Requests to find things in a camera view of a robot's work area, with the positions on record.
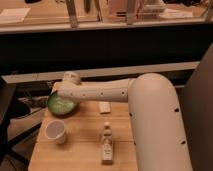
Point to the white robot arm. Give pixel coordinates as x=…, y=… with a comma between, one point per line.
x=155, y=115

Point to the green ceramic bowl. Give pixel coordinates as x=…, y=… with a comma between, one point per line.
x=58, y=106

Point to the pale rectangular sponge block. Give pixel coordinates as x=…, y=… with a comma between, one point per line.
x=104, y=108

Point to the small glass dressing bottle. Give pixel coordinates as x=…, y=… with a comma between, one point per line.
x=106, y=145

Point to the white paper cup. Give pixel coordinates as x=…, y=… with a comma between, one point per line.
x=56, y=131

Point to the dark chair back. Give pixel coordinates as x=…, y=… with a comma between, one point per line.
x=197, y=106

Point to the black table at left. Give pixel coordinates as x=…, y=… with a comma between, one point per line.
x=6, y=96

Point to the white paper sheet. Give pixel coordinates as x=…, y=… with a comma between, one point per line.
x=15, y=15

